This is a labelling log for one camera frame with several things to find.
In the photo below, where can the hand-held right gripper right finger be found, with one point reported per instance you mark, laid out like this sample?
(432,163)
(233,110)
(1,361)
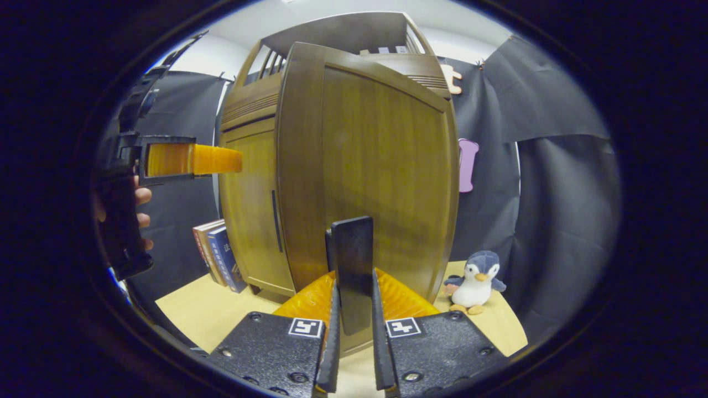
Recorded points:
(381,354)

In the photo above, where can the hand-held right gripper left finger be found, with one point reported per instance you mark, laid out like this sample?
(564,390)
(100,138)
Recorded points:
(331,354)

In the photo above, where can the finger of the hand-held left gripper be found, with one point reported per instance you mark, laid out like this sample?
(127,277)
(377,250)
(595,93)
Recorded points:
(188,160)

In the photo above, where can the wooden shoe cabinet door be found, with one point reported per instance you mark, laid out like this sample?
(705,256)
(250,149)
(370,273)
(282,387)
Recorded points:
(249,221)
(381,155)

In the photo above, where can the wooden double-door shoe cabinet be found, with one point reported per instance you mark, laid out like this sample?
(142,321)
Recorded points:
(343,30)

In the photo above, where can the blue cover book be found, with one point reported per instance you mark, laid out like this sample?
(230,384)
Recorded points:
(227,260)

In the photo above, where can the penguin plush toy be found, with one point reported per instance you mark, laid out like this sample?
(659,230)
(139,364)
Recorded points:
(475,282)

